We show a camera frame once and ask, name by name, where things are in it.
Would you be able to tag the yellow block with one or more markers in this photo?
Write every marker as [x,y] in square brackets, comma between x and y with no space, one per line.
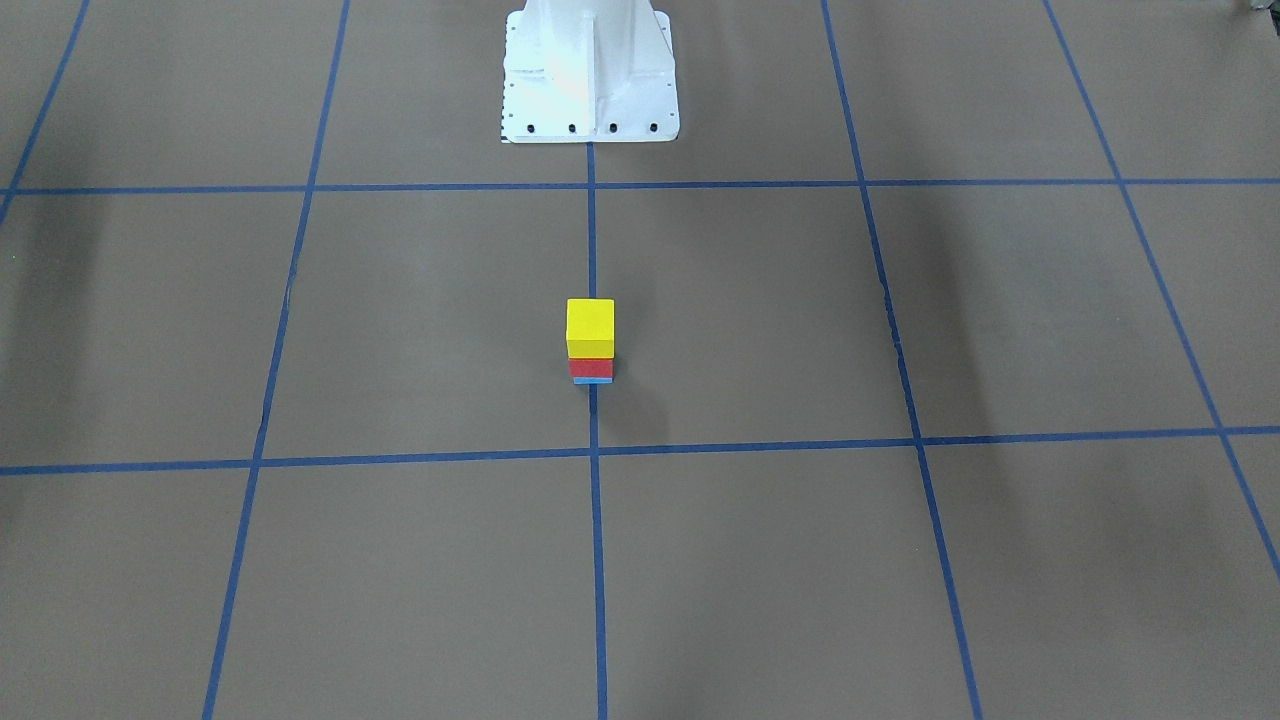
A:
[589,331]

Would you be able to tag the red block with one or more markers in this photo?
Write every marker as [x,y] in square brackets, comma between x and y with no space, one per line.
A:
[591,366]

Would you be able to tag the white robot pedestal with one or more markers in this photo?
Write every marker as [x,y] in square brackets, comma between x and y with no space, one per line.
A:
[589,72]

